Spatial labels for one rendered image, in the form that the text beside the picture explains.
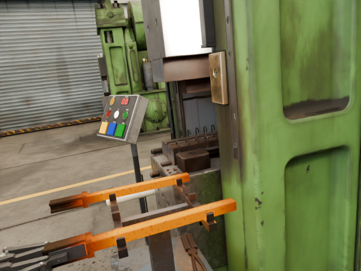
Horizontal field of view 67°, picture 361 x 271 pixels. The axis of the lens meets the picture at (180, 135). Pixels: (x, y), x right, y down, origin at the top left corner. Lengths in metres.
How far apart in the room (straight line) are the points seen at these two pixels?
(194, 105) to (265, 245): 0.78
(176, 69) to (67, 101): 8.03
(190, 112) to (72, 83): 7.77
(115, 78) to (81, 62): 3.17
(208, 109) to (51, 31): 7.98
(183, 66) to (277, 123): 0.47
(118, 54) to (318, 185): 5.39
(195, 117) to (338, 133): 0.71
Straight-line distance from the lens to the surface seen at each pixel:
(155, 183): 0.87
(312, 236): 1.22
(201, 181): 1.08
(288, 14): 0.97
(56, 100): 9.07
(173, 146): 1.19
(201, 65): 1.17
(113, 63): 6.07
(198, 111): 1.46
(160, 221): 0.66
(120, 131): 1.62
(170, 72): 1.12
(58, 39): 9.14
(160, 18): 1.09
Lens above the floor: 1.31
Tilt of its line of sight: 13 degrees down
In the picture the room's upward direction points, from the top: 6 degrees counter-clockwise
